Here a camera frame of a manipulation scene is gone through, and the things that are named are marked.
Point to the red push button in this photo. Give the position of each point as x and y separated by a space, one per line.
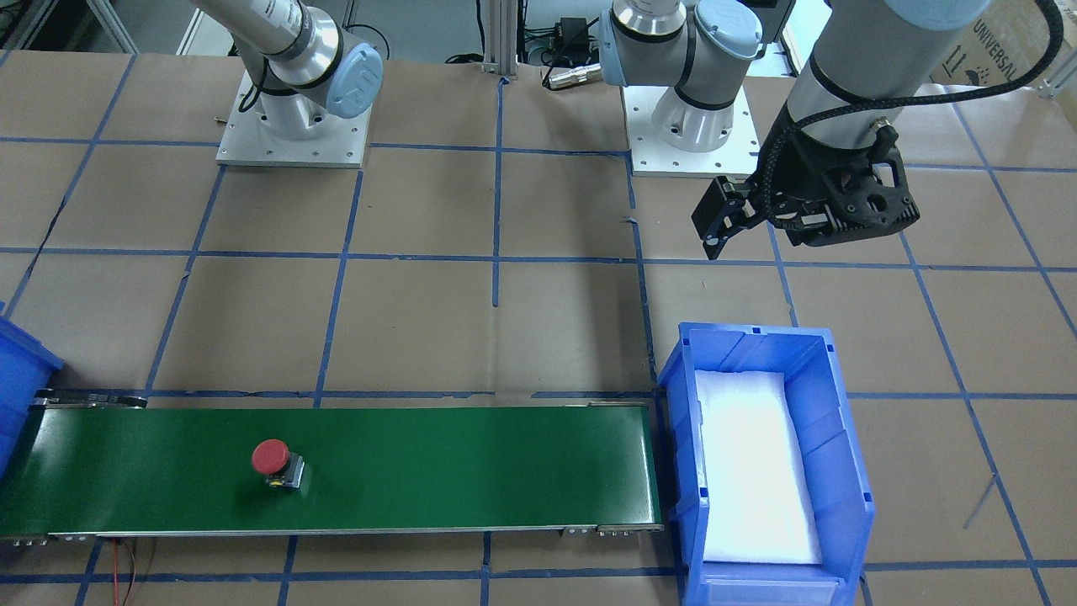
278 465

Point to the white foam pad source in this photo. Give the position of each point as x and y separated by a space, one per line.
760 508

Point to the blue source bin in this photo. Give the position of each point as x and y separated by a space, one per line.
836 476

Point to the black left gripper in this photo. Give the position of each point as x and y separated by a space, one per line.
806 172

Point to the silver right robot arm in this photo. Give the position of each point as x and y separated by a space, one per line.
309 78

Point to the blue destination bin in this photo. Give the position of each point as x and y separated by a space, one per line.
26 366

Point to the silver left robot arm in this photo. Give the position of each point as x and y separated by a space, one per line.
863 70

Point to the green conveyor belt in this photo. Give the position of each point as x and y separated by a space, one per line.
188 472

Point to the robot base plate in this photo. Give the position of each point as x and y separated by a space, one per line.
668 138
291 131

